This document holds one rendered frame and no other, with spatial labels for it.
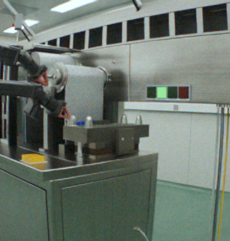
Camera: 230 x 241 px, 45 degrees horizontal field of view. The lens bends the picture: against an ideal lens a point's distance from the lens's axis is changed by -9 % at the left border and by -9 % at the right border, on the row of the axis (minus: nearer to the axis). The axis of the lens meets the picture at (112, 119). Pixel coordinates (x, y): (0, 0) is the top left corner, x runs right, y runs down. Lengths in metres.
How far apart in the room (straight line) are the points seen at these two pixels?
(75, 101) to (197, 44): 0.62
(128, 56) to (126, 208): 0.75
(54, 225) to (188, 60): 0.89
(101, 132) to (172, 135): 2.95
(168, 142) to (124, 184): 2.93
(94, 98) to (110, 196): 0.50
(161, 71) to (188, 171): 2.79
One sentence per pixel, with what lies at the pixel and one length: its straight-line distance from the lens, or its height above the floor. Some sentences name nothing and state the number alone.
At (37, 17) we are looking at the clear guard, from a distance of 2.21.
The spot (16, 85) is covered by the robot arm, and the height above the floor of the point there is 1.19.
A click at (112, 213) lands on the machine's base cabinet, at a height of 0.66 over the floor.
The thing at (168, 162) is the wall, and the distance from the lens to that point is 4.24.
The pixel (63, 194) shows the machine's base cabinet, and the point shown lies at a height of 0.80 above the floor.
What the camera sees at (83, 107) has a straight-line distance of 1.44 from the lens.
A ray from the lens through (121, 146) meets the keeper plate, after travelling 1.32.
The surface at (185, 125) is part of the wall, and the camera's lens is 4.03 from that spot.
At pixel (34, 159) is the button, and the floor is 0.92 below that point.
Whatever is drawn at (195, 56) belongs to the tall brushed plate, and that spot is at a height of 1.35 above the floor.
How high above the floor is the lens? 1.13
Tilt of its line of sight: 3 degrees down
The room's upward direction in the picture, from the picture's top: 1 degrees clockwise
